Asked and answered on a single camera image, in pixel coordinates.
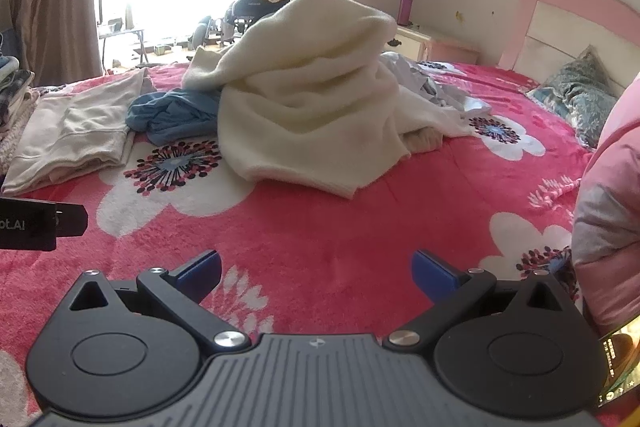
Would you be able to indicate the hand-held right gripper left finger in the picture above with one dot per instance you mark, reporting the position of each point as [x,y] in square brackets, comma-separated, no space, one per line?
[200,272]

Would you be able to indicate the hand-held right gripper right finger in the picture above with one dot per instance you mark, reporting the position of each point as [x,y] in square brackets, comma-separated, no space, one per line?
[432,274]

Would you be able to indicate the cream knitted sweater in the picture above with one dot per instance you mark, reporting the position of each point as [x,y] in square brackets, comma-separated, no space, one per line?
[300,82]

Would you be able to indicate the stack of folded clothes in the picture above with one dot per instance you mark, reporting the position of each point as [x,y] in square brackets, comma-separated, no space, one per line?
[12,102]

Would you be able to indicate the pink floral blanket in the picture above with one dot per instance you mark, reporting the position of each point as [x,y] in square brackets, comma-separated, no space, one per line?
[350,217]

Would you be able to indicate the beige folded sweatshirt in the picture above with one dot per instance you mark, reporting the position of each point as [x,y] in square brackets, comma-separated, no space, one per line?
[75,132]

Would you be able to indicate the blue garment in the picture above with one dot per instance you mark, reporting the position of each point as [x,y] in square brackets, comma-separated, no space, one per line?
[170,112]

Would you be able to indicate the white grey printed shirt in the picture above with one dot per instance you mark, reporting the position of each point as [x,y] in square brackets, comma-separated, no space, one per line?
[425,82]

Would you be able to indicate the smartphone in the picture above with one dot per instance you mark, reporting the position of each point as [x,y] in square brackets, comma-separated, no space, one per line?
[620,357]

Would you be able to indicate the metal folding stand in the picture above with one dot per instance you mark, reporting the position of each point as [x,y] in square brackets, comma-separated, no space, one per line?
[122,37]

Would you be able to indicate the cream nightstand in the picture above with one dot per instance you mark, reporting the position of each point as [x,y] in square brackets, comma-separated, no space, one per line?
[440,44]

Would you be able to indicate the grey floral pillow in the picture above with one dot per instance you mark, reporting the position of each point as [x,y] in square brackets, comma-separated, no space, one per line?
[580,97]

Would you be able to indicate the purple cup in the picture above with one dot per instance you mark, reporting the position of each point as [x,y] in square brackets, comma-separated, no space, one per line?
[405,9]

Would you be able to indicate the pink headboard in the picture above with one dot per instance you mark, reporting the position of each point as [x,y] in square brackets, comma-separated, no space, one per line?
[565,12]

